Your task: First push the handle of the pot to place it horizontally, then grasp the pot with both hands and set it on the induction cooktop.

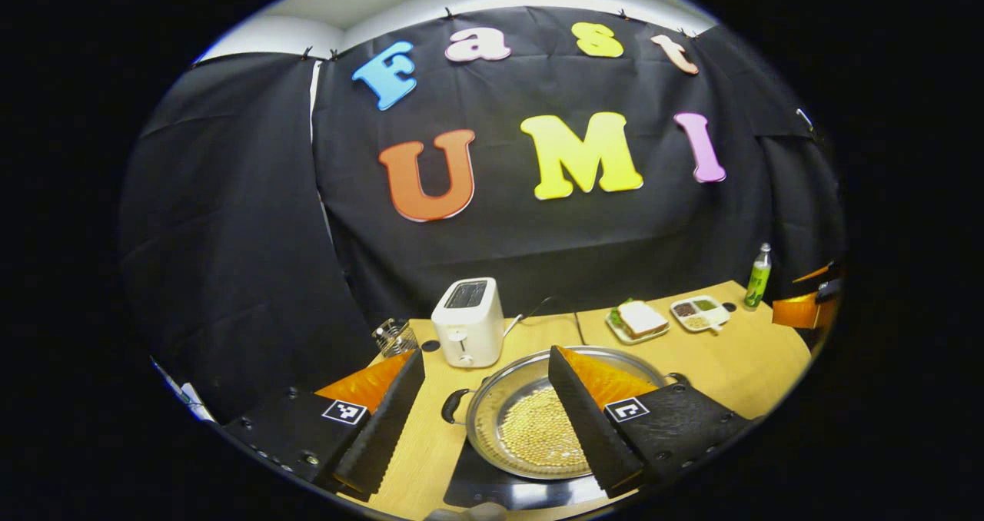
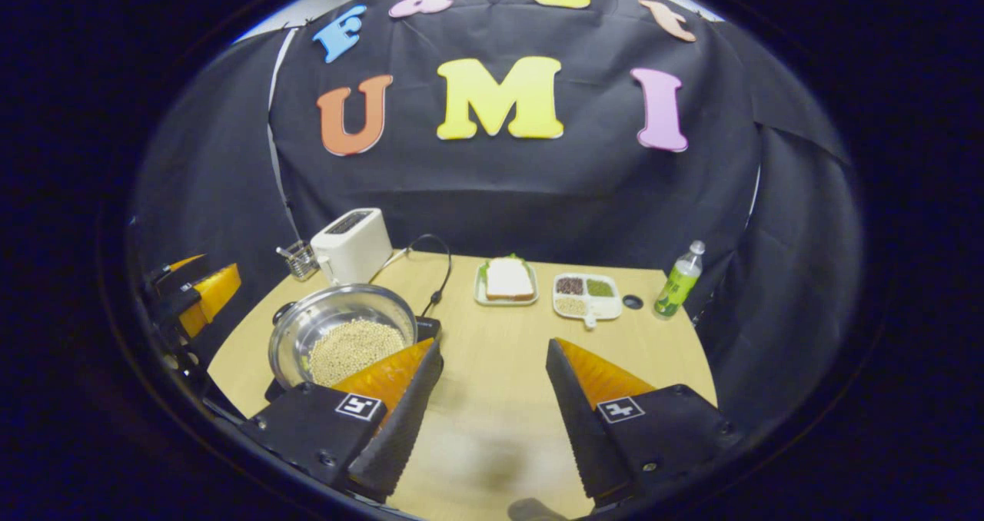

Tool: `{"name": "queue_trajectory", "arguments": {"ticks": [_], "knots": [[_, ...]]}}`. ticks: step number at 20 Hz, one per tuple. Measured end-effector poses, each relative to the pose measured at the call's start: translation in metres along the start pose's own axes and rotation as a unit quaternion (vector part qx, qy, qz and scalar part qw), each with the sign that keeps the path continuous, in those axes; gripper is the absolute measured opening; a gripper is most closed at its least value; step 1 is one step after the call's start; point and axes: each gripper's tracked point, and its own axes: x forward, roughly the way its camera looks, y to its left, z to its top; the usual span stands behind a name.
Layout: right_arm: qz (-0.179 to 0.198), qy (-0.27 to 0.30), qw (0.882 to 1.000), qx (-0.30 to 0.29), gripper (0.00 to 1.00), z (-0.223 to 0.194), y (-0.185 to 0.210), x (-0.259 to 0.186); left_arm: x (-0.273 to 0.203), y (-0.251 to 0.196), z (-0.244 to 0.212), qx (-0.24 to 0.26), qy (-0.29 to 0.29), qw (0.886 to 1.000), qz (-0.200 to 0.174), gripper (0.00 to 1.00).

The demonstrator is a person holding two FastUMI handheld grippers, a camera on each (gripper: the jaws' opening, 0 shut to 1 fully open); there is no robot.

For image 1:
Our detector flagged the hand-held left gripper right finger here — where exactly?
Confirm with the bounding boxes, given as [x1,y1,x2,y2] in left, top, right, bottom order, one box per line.
[547,345,754,499]

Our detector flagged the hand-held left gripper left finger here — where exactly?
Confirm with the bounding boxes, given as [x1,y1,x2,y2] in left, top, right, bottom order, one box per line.
[223,350,426,497]

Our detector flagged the stainless steel pot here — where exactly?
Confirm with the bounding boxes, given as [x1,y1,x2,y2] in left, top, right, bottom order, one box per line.
[440,346,691,481]

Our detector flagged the black induction cooktop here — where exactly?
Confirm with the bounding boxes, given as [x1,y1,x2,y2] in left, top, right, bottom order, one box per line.
[444,436,608,510]

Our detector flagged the green drink bottle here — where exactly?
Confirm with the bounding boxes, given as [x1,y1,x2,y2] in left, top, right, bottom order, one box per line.
[743,243,773,311]

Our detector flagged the pile of yellow soybeans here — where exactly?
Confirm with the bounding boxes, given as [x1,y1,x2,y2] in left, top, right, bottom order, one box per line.
[498,387,591,472]

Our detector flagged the white sandwich plate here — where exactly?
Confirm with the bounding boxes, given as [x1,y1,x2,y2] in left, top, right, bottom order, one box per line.
[605,310,671,345]

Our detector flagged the white divided tray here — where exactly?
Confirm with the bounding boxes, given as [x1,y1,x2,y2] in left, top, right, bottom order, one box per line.
[670,295,731,333]

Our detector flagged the sandwich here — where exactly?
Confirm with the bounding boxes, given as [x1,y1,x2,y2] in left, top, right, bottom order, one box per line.
[611,300,670,339]

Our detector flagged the white toaster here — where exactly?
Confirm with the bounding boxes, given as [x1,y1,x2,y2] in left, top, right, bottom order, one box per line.
[430,277,506,369]

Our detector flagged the metal wire basket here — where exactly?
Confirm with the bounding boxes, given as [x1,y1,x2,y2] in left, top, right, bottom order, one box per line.
[372,318,420,358]

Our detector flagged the black power cable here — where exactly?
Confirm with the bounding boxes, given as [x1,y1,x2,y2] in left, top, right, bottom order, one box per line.
[530,296,589,347]

